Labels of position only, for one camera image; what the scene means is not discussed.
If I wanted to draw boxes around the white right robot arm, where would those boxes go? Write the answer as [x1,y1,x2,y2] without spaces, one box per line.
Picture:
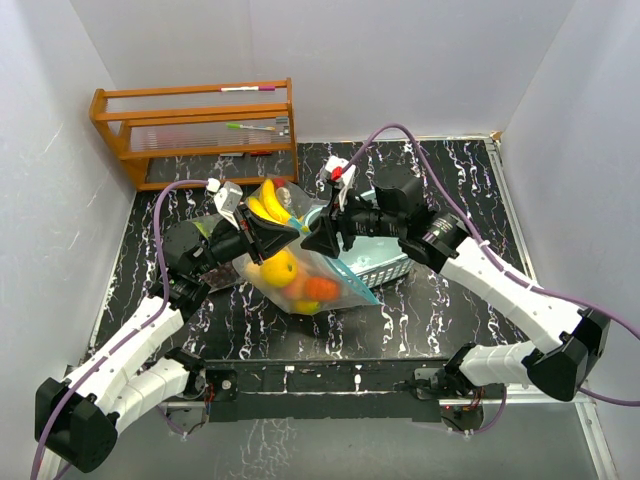
[302,156,610,401]

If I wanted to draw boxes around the black metal base rail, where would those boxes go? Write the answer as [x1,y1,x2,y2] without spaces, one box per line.
[100,358,591,433]

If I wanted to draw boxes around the wooden rack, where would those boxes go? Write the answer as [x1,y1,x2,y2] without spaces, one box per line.
[88,78,300,192]

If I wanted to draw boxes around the green white marker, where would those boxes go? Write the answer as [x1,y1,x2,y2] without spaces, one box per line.
[225,122,276,132]

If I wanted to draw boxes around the orange peach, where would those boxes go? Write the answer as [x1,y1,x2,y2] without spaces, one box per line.
[284,275,341,315]

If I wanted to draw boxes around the clear zip top bag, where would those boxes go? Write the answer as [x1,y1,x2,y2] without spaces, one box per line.
[197,261,243,293]

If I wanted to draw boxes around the yellow bananas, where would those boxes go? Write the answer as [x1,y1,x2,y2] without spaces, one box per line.
[245,179,301,228]

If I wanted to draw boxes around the clear zip bag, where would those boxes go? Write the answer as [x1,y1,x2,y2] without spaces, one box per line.
[205,178,326,241]
[197,261,243,293]
[232,230,379,315]

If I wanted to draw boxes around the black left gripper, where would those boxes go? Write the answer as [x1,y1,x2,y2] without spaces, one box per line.
[192,204,299,277]

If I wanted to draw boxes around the pink white marker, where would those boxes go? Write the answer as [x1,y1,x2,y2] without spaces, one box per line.
[219,85,277,93]

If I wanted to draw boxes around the teal plastic basket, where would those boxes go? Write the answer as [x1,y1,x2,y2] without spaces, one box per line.
[340,190,416,291]

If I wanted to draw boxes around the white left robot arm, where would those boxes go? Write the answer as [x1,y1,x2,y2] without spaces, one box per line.
[31,206,300,477]

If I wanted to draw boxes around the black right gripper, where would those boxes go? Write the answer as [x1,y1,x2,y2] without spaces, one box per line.
[300,187,404,258]

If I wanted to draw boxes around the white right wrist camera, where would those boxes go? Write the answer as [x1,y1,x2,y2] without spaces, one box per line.
[321,155,355,211]

